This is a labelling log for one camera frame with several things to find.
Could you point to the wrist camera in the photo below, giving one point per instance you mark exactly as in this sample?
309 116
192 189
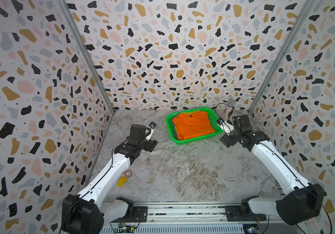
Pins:
139 134
238 126

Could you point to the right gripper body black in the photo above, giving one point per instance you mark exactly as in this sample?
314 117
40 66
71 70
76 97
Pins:
230 139

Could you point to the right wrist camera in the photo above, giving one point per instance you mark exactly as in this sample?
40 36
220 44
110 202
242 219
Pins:
238 126

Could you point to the orange t-shirt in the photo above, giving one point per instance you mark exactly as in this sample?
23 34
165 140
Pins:
197 125

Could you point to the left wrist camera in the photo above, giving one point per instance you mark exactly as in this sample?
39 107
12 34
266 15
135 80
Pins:
139 134

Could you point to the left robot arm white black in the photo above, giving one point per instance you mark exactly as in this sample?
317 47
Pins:
81 213

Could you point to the right circuit board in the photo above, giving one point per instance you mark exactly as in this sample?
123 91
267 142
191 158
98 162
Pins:
250 229

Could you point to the aluminium mounting rail frame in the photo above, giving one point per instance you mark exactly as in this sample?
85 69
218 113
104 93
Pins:
203 217

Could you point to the round pink tape roll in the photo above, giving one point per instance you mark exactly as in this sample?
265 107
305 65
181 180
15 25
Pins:
128 174

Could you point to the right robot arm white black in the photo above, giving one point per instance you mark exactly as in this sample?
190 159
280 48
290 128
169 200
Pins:
302 200

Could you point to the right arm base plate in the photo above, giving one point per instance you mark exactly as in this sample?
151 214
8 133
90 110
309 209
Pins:
238 213

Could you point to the left circuit board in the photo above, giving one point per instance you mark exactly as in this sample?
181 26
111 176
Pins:
128 229

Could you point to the circuit board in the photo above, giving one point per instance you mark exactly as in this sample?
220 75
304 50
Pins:
250 229
128 229

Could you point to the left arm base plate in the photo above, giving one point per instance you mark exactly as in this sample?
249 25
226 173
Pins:
137 214

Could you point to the green plastic basket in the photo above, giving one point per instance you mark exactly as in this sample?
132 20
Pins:
212 118

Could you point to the blue-grey t-shirt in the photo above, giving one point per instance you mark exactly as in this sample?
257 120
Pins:
179 126

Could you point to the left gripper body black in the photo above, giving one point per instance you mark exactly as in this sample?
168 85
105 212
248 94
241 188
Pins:
149 145

